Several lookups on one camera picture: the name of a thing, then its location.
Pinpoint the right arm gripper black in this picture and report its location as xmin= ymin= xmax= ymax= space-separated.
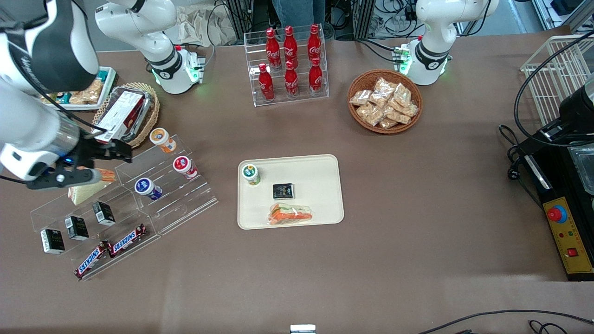
xmin=60 ymin=131 xmax=133 ymax=170

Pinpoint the left arm gripper black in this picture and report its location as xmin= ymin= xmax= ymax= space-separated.
xmin=537 ymin=86 xmax=594 ymax=145

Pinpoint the green lid gum bottle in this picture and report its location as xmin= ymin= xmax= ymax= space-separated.
xmin=241 ymin=164 xmax=261 ymax=187

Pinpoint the blue lid gum bottle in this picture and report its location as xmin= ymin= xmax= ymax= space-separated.
xmin=135 ymin=178 xmax=163 ymax=201

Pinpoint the orange lid gum bottle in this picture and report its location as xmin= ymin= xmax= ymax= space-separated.
xmin=149 ymin=128 xmax=177 ymax=154

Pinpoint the red lid gum bottle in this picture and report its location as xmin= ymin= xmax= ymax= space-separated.
xmin=173 ymin=156 xmax=199 ymax=180

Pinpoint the white rectangular snack tray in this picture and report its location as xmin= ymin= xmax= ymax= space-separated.
xmin=39 ymin=66 xmax=117 ymax=112

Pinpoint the clear acrylic gum stand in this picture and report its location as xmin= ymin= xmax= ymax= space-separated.
xmin=114 ymin=135 xmax=219 ymax=235

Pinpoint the beige plastic tray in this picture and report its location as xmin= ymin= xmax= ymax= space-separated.
xmin=238 ymin=154 xmax=345 ymax=230

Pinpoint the red white biscuit box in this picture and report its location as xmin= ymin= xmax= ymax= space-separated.
xmin=92 ymin=90 xmax=145 ymax=144

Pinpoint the clear plastic container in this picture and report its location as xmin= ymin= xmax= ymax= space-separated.
xmin=568 ymin=143 xmax=594 ymax=196

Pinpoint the wrapped triangle sandwich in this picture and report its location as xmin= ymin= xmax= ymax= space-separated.
xmin=68 ymin=168 xmax=116 ymax=206

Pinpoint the oval wicker basket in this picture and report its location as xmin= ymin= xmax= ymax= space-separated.
xmin=91 ymin=83 xmax=161 ymax=150

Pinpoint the black plastic food container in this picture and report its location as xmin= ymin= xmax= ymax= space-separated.
xmin=103 ymin=86 xmax=155 ymax=141

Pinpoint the small black box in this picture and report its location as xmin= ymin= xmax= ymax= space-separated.
xmin=40 ymin=228 xmax=65 ymax=255
xmin=92 ymin=201 xmax=116 ymax=227
xmin=65 ymin=216 xmax=89 ymax=241

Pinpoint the beige cracker pack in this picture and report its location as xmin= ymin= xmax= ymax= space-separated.
xmin=79 ymin=79 xmax=103 ymax=104

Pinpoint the clear acrylic snack stand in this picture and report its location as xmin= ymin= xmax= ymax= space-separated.
xmin=30 ymin=172 xmax=161 ymax=282

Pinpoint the snickers bar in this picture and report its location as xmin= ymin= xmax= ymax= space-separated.
xmin=108 ymin=224 xmax=148 ymax=257
xmin=74 ymin=241 xmax=112 ymax=280

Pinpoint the black yellow control box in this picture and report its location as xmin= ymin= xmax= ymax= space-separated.
xmin=517 ymin=138 xmax=594 ymax=282

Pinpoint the crumpled white bag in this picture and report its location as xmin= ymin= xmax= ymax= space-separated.
xmin=175 ymin=5 xmax=238 ymax=47

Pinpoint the red cola bottle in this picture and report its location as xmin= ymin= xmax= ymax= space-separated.
xmin=266 ymin=28 xmax=282 ymax=71
xmin=307 ymin=23 xmax=322 ymax=65
xmin=258 ymin=63 xmax=275 ymax=102
xmin=284 ymin=26 xmax=298 ymax=70
xmin=284 ymin=61 xmax=299 ymax=99
xmin=309 ymin=58 xmax=324 ymax=97

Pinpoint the wrapped sandwich flat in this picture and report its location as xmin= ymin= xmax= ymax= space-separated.
xmin=268 ymin=203 xmax=314 ymax=226

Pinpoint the clear acrylic bottle rack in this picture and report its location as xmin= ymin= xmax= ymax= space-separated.
xmin=244 ymin=29 xmax=330 ymax=108

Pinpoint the round wicker basket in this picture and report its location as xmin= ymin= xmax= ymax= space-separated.
xmin=348 ymin=69 xmax=423 ymax=135

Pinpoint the person in blue jeans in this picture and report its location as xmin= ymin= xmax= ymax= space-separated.
xmin=271 ymin=0 xmax=326 ymax=29

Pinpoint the long black looping cable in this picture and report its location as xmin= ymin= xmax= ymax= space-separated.
xmin=513 ymin=29 xmax=594 ymax=148

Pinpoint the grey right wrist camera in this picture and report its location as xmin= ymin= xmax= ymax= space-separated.
xmin=26 ymin=167 xmax=102 ymax=191

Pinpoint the black cable with plug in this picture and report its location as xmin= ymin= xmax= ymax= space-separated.
xmin=498 ymin=123 xmax=523 ymax=182

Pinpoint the white wire basket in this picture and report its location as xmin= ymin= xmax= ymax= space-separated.
xmin=520 ymin=35 xmax=594 ymax=127

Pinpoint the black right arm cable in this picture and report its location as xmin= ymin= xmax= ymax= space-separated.
xmin=0 ymin=28 xmax=108 ymax=182

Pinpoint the thin black floor cable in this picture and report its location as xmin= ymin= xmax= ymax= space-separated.
xmin=417 ymin=309 xmax=594 ymax=334

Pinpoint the coiled black cable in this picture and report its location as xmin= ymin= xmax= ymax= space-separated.
xmin=528 ymin=319 xmax=570 ymax=334

